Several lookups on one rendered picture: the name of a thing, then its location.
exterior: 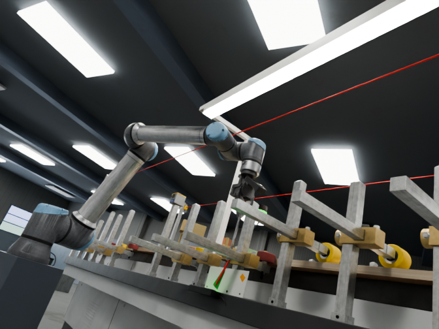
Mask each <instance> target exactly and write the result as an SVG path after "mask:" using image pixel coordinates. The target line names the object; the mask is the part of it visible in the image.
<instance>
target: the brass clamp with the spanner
mask: <svg viewBox="0 0 439 329"><path fill-rule="evenodd" d="M242 254H243V255H245V257H244V262H237V261H235V260H233V259H232V260H230V261H229V263H230V264H231V265H233V264H236V265H239V266H242V267H244V268H251V269H257V267H258V264H259V259H260V257H258V256H257V255H254V254H252V253H242Z"/></svg>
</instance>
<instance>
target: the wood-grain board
mask: <svg viewBox="0 0 439 329"><path fill-rule="evenodd" d="M132 252H138V253H149V254H155V251H151V250H149V249H146V248H144V247H139V248H138V249H137V251H136V250H133V251H132ZM267 265H269V266H270V267H271V268H277V265H278V258H276V259H275V262H274V264H267ZM339 269H340V264H338V263H329V262H314V261H305V260H293V262H292V265H291V270H298V271H304V272H315V273H322V274H333V275H338V274H339ZM356 277H361V278H367V279H378V280H384V281H396V282H401V283H413V284H419V285H430V286H433V271H425V270H410V269H402V268H386V267H377V266H361V265H357V275H356Z"/></svg>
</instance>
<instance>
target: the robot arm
mask: <svg viewBox="0 0 439 329"><path fill-rule="evenodd" d="M123 137H124V140H125V143H126V144H127V145H128V146H129V147H130V149H129V150H128V152H127V153H126V154H125V155H124V157H123V158H122V159H121V161H120V162H119V163H118V164H117V165H116V166H115V167H114V169H113V170H112V172H111V173H110V174H109V175H108V176H107V177H106V178H105V180H104V181H103V182H102V184H100V186H99V187H98V188H97V189H96V191H95V192H94V193H93V194H92V195H91V196H90V198H89V199H88V200H87V201H86V203H85V204H84V205H83V206H82V207H81V208H80V210H78V211H74V212H72V214H71V215H70V216H68V214H69V211H68V210H65V209H63V208H59V207H57V206H53V205H49V204H44V203H40V204H38V206H37V207H36V208H35V210H34V211H33V213H32V215H31V217H30V219H29V221H28V223H27V224H26V226H25V228H24V231H23V232H22V234H21V236H20V238H19V239H18V240H17V241H16V242H14V243H13V244H12V245H11V246H10V247H9V248H8V250H7V253H9V254H11V255H15V256H17V257H22V258H24V259H28V260H32V261H35V262H39V263H41V264H45V265H48V263H49V261H50V253H51V248H52V246H53V244H54V243H55V244H58V245H61V246H63V247H66V248H69V249H72V250H76V251H81V250H84V249H86V248H88V247H89V245H91V244H92V242H93V241H94V238H95V229H96V222H97V220H98V219H99V218H100V216H102V214H103V213H104V212H105V210H106V209H107V208H108V207H109V206H110V205H111V203H112V202H113V201H114V199H115V198H116V197H117V196H118V195H119V193H120V192H121V191H122V189H123V188H124V187H125V186H126V185H127V184H128V182H129V181H130V180H131V178H132V177H133V176H134V175H135V174H136V172H137V171H138V170H139V168H140V167H141V166H142V165H143V164H144V163H145V162H146V161H151V160H152V159H154V158H155V156H156V155H157V152H158V146H157V144H156V143H155V142H158V143H172V144H200V145H207V146H216V147H217V149H218V155H219V157H220V159H222V160H225V161H242V164H241V167H240V172H241V174H239V175H238V177H239V181H238V183H237V184H233V185H232V187H231V192H230V195H231V196H232V197H234V198H239V199H241V200H242V201H244V202H246V203H248V204H249V205H251V206H252V205H253V201H254V198H255V197H254V192H255V191H254V190H256V192H258V193H261V194H263V195H264V194H265V193H266V191H267V190H266V189H265V188H264V187H263V185H261V184H259V183H258V182H256V181H255V179H256V177H258V176H259V173H260V170H261V165H262V162H263V157H264V154H265V149H266V145H265V143H264V142H263V141H262V140H260V139H257V138H250V139H248V142H237V141H236V140H235V139H234V138H233V136H232V135H231V133H230V132H229V131H228V128H227V127H226V126H225V125H224V124H223V123H221V122H213V123H211V124H210V125H209V126H206V127H203V126H149V125H145V124H143V123H132V124H130V125H129V126H128V127H127V128H126V130H125V132H124V135H123Z"/></svg>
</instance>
